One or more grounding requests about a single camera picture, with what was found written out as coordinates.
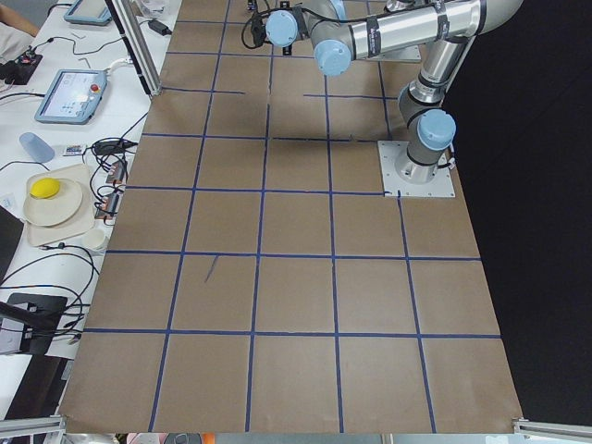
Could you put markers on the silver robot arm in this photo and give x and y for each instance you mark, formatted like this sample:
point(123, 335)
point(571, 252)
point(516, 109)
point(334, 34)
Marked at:
point(447, 27)

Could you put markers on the black monitor stand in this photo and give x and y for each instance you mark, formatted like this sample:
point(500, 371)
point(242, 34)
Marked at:
point(29, 322)

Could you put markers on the white paper cup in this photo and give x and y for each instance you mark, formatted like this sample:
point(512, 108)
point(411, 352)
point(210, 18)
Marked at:
point(95, 240)

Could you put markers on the beige tray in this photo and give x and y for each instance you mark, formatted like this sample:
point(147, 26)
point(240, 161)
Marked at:
point(83, 219)

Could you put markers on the beige plate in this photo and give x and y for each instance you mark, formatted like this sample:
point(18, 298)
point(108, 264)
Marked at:
point(50, 212)

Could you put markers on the black power adapter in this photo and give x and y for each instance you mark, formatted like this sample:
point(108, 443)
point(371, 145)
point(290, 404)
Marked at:
point(159, 27)

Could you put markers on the yellow lemon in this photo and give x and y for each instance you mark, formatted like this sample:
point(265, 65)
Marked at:
point(45, 188)

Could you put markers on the blue teach pendant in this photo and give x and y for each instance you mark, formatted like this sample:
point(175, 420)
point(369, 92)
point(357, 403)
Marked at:
point(88, 12)
point(72, 97)

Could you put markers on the light blue plastic cup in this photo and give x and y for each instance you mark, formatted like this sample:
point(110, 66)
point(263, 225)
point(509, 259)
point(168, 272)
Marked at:
point(38, 149)

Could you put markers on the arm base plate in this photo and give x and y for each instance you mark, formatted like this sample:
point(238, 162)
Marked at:
point(401, 177)

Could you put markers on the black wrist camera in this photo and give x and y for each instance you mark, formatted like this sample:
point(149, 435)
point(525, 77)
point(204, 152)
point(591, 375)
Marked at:
point(257, 30)

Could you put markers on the aluminium frame post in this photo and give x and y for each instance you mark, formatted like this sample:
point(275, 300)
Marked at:
point(131, 34)

